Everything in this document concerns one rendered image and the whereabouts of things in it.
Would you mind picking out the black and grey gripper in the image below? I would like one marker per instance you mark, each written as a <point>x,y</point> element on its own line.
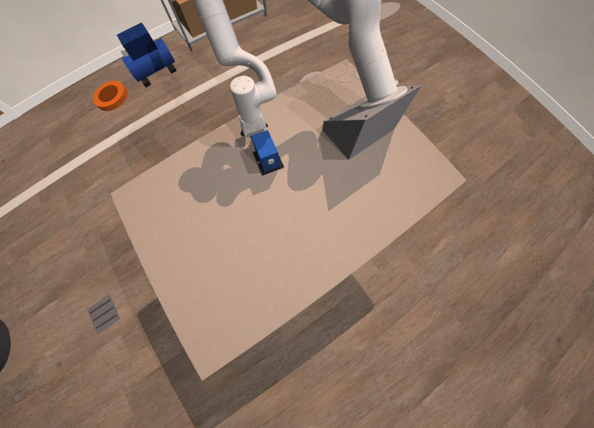
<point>252,128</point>

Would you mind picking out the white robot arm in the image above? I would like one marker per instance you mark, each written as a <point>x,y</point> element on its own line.
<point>365,43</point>

